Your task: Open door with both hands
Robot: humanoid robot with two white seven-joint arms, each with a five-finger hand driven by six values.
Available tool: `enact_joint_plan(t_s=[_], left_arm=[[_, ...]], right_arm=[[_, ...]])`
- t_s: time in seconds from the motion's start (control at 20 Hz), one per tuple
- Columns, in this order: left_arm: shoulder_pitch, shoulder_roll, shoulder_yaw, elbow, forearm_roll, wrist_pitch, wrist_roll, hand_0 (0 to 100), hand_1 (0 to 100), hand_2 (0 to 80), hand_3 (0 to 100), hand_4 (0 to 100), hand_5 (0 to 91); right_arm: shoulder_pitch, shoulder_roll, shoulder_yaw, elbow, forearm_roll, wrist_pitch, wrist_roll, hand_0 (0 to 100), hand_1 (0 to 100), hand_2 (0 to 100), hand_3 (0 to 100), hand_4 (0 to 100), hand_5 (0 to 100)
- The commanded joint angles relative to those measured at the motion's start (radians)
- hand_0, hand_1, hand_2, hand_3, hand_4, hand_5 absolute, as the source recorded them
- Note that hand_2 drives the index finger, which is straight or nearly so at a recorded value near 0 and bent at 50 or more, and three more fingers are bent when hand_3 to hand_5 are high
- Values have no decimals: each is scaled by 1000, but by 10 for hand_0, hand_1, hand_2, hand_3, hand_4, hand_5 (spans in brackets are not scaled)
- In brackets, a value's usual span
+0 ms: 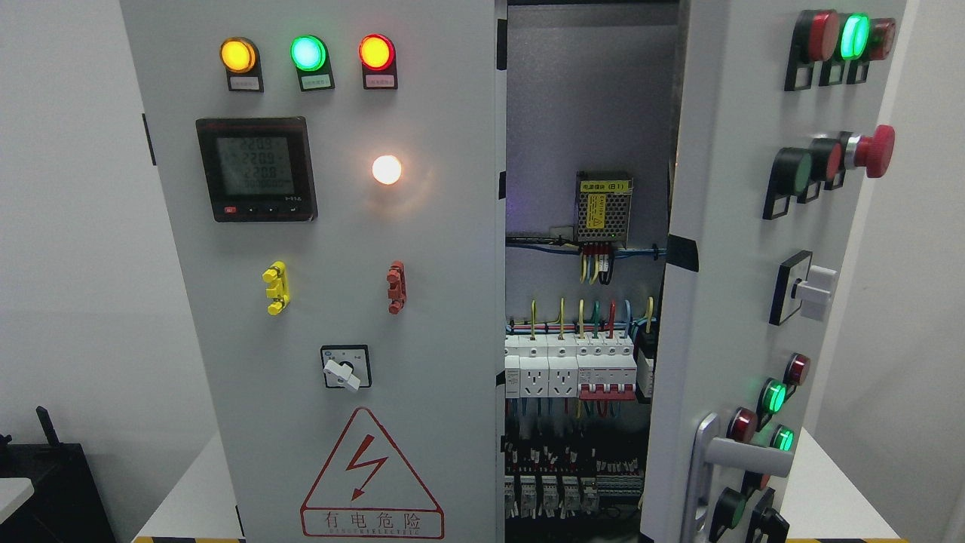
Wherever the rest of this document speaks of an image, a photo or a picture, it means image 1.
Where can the grey cabinet door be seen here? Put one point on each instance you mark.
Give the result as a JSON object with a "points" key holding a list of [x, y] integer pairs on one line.
{"points": [[440, 109], [765, 89]]}

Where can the white socket breaker row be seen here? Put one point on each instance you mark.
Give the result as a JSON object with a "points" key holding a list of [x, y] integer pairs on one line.
{"points": [[540, 366]]}

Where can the white glowing indicator lamp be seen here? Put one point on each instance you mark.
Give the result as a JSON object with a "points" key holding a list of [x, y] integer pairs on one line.
{"points": [[387, 169]]}

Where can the metal mesh power supply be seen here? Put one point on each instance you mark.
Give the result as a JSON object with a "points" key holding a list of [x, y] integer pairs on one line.
{"points": [[602, 206]]}

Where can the red indicator lamp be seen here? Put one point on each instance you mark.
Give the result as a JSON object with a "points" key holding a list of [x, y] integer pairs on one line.
{"points": [[376, 52]]}

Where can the black digital power meter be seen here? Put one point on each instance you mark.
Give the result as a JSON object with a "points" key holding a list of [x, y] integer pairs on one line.
{"points": [[258, 169]]}

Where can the red triangle warning sticker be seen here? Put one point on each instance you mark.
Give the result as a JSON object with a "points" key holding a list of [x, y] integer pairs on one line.
{"points": [[368, 489]]}

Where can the green indicator lamp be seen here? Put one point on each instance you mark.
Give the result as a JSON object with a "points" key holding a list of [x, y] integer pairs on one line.
{"points": [[308, 53]]}

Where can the yellow indicator lamp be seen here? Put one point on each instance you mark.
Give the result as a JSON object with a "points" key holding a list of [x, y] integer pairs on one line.
{"points": [[238, 55]]}

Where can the red emergency stop button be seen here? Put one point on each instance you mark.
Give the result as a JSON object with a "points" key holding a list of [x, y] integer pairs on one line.
{"points": [[870, 151]]}

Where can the black box at left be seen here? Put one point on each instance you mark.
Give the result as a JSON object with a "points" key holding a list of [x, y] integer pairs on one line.
{"points": [[65, 505]]}

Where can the red terminal post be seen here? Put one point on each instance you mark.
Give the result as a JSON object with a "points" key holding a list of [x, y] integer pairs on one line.
{"points": [[397, 294]]}

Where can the red handle circuit breaker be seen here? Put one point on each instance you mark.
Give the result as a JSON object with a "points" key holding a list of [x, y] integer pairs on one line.
{"points": [[607, 370]]}

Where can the white rotary selector switch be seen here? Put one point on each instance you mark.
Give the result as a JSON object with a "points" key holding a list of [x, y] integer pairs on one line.
{"points": [[346, 366]]}

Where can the yellow terminal post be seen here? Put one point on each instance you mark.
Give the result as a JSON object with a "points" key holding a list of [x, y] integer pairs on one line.
{"points": [[277, 289]]}

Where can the white knob door switch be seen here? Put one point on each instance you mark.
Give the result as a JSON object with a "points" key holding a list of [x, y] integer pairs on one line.
{"points": [[802, 288]]}

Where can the silver door handle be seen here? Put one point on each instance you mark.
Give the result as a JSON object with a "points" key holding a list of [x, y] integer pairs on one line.
{"points": [[705, 520]]}

